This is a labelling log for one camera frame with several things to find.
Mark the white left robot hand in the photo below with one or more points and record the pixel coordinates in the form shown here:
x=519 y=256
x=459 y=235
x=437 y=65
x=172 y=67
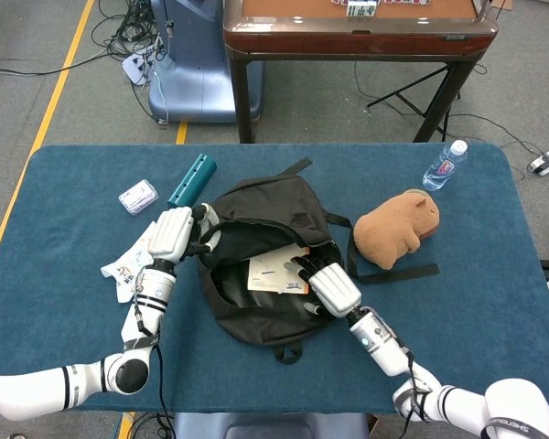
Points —
x=171 y=233

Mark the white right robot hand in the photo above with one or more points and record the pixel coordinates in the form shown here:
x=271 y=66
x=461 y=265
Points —
x=334 y=288

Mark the white paper booklet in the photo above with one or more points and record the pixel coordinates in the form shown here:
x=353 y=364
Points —
x=270 y=272

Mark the black fabric backpack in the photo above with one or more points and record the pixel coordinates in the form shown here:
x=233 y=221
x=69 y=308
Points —
x=265 y=320

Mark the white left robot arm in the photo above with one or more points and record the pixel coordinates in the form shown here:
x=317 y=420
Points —
x=151 y=292

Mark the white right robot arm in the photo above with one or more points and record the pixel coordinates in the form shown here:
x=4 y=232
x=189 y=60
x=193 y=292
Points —
x=379 y=343

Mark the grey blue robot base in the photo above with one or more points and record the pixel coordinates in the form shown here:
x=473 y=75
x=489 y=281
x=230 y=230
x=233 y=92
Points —
x=270 y=425

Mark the small white plastic box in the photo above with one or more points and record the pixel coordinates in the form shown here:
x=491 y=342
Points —
x=138 y=196

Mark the teal cylindrical pencil case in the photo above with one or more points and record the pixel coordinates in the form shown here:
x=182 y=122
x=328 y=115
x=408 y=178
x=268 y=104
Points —
x=192 y=180

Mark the white printed fabric pouch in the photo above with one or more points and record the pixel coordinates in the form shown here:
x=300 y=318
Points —
x=128 y=270

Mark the brown capybara plush toy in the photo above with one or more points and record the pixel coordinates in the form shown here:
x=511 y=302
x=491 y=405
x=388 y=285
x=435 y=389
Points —
x=389 y=228

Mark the blue felt table cover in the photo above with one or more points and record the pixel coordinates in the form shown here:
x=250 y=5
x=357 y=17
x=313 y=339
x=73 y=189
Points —
x=439 y=329

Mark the blue grey machine base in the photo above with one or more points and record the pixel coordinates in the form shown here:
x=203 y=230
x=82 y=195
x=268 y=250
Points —
x=192 y=78

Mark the clear plastic water bottle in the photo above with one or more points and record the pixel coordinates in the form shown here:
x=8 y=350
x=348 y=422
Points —
x=441 y=169

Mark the white power strip with plugs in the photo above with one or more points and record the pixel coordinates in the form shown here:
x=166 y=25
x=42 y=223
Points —
x=135 y=66

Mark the brown mahjong table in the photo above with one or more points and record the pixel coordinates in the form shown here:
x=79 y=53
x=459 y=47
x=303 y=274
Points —
x=357 y=39

